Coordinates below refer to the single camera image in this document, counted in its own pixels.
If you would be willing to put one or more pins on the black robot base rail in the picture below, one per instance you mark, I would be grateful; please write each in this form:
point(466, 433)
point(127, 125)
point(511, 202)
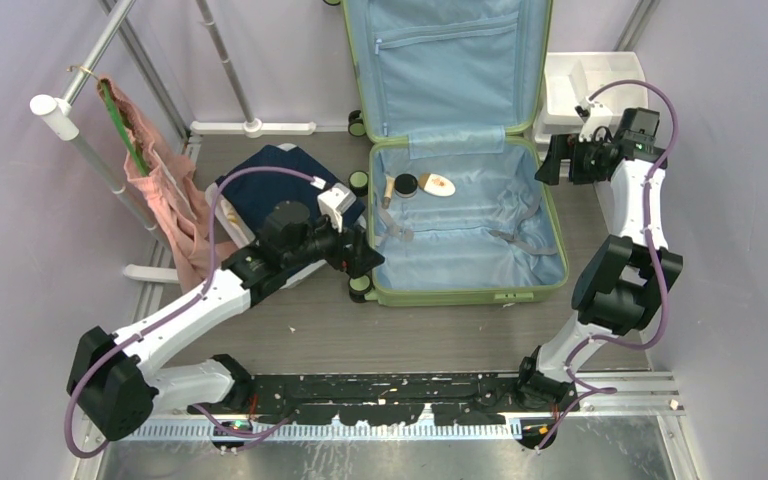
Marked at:
point(451, 400)

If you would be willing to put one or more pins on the black round jar lid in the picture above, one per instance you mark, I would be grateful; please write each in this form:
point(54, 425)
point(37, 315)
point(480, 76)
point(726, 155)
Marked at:
point(405, 185)

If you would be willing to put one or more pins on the green clothes hanger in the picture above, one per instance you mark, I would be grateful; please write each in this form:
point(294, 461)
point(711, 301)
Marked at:
point(123, 128)

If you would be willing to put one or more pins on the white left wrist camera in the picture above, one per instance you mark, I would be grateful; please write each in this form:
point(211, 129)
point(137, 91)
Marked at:
point(333, 201)

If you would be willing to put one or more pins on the pink cloth garment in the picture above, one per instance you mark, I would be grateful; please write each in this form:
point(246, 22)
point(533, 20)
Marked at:
point(180, 209)

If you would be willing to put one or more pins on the white perforated plastic basket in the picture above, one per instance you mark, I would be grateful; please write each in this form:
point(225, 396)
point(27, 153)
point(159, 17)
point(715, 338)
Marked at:
point(238, 225)

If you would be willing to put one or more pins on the green ribbed hard-shell suitcase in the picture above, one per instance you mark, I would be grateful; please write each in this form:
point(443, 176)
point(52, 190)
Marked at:
point(452, 87)

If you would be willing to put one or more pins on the navy blue garment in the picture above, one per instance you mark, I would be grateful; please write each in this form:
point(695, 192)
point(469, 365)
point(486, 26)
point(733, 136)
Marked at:
point(254, 196)

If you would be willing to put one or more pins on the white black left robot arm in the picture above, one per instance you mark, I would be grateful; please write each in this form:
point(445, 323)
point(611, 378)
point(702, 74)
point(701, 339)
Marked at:
point(120, 379)

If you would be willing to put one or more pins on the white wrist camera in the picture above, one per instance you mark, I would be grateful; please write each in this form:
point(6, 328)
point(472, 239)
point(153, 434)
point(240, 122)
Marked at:
point(594, 115)
point(333, 201)

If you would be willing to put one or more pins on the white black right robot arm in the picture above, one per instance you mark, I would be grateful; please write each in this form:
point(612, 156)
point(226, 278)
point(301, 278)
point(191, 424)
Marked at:
point(622, 287)

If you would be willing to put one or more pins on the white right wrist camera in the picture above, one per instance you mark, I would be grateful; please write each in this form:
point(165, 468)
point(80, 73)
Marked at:
point(594, 115)

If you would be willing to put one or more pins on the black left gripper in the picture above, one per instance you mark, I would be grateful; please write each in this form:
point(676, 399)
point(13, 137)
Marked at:
point(360, 258)

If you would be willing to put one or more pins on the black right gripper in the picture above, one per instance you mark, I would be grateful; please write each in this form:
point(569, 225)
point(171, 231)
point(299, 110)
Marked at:
point(568, 147)

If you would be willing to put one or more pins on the white plastic drawer organizer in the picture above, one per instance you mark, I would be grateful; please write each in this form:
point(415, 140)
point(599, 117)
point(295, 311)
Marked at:
point(570, 78)

